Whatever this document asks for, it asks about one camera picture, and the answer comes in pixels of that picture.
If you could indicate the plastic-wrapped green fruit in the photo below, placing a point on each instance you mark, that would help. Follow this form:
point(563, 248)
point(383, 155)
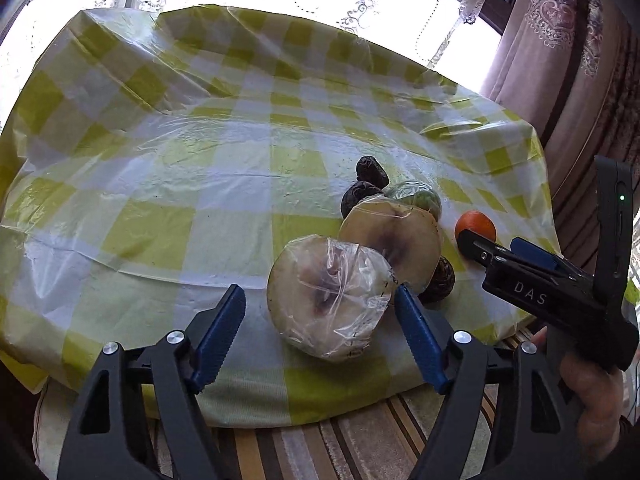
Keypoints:
point(417, 196)

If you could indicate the orange tangerine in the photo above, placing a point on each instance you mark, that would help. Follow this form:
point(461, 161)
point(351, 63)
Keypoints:
point(477, 223)

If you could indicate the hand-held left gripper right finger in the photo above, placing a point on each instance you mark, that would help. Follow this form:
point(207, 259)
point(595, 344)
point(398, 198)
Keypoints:
point(418, 334)

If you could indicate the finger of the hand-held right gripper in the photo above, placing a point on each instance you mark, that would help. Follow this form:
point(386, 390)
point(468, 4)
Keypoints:
point(482, 249)
point(536, 253)

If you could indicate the person's right hand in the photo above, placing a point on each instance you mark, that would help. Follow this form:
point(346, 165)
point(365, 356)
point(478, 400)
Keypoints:
point(595, 395)

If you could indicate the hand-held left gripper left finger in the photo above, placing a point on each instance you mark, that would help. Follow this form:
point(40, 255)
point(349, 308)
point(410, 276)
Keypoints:
point(219, 336)

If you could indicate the pink embroidered curtain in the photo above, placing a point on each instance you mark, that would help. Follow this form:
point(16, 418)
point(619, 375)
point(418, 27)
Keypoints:
point(565, 50)

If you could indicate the dark wrinkled fruit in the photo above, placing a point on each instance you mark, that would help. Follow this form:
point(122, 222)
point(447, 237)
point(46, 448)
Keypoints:
point(368, 167)
point(441, 280)
point(356, 198)

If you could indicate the plastic-wrapped pear half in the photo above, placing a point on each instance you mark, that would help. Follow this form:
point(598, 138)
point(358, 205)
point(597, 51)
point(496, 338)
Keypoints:
point(395, 247)
point(325, 300)

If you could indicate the green checkered plastic tablecloth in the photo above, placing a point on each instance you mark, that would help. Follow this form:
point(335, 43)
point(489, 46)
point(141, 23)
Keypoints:
point(165, 200)

